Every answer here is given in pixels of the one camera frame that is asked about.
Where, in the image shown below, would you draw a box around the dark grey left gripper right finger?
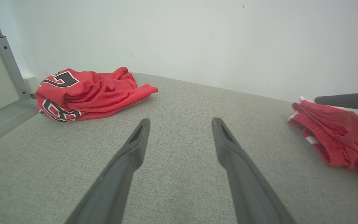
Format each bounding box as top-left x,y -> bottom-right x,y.
211,117 -> 296,224

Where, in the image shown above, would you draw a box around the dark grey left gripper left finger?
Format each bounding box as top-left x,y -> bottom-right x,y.
64,118 -> 151,224

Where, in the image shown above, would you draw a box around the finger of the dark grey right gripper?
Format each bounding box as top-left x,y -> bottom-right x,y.
314,92 -> 358,112

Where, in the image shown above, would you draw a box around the red shorts with white trim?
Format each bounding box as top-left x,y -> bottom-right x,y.
287,96 -> 358,184

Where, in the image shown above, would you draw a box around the red Bulls basketball jersey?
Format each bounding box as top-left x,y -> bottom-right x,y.
35,67 -> 159,122

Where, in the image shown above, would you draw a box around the grey metal post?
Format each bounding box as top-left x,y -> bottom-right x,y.
0,35 -> 31,100

